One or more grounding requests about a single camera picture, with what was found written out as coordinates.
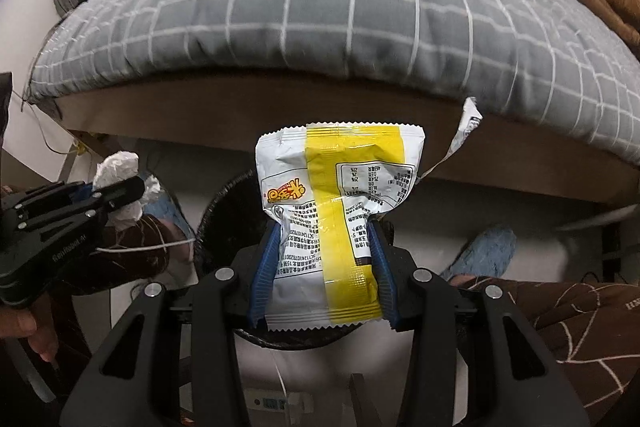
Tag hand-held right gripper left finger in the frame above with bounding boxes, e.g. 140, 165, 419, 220
60, 222, 284, 427

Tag trash bin with black bag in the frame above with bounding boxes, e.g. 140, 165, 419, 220
192, 169, 397, 350

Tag person's right leg brown pants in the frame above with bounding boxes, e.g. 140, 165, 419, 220
450, 279, 640, 427

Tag white tissue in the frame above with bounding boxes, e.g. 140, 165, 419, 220
92, 151, 163, 224

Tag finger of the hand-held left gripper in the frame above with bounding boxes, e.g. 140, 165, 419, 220
90, 176, 147, 214
57, 181, 97, 208

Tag person's left leg brown pants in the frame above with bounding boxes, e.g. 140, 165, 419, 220
50, 212, 197, 295

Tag person's leg brown pants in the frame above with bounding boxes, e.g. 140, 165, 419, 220
450, 279, 640, 427
50, 212, 197, 295

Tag blue slipper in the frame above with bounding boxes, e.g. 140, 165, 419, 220
145, 194, 187, 234
447, 227, 518, 285

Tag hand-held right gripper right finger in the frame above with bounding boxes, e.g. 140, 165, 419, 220
367, 219, 591, 427

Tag white and yellow snack wrapper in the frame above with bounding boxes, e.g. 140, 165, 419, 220
255, 97, 483, 333

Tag bed with grey checked sheet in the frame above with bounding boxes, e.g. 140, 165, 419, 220
22, 0, 640, 208

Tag person's left hand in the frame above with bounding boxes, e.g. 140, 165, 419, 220
0, 294, 61, 364

